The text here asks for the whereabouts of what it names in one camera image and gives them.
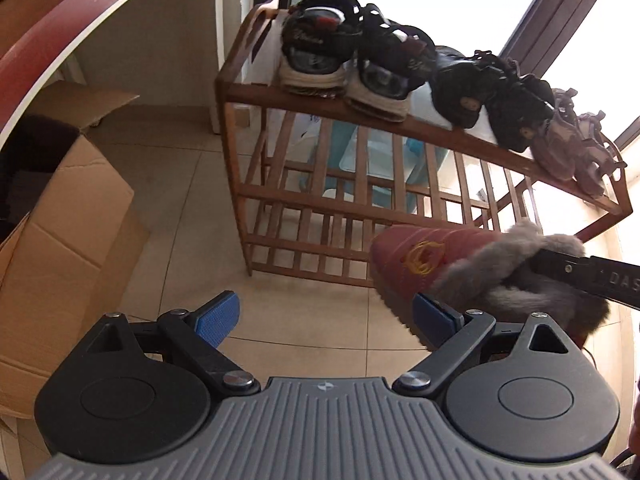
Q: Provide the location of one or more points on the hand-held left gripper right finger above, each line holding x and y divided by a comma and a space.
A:
434, 317

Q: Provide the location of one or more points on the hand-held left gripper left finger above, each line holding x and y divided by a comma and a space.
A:
218, 316

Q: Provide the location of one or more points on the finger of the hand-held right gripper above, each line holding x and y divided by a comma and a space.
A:
560, 262

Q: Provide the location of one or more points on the wooden shoe rack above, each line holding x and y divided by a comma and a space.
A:
280, 200

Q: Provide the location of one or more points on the red fur-lined slipper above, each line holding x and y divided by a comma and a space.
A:
425, 260

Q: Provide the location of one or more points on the red curved wooden furniture edge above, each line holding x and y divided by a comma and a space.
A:
55, 20

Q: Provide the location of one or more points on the black sandal with white sole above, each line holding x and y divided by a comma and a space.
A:
387, 72
312, 47

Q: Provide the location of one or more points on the brown window frame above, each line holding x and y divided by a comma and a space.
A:
540, 20

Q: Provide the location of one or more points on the light blue plastic bin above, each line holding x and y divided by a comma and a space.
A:
380, 155

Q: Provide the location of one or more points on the cardboard box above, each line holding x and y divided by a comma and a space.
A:
65, 270

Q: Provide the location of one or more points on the white plastic bag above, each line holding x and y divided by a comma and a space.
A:
300, 135

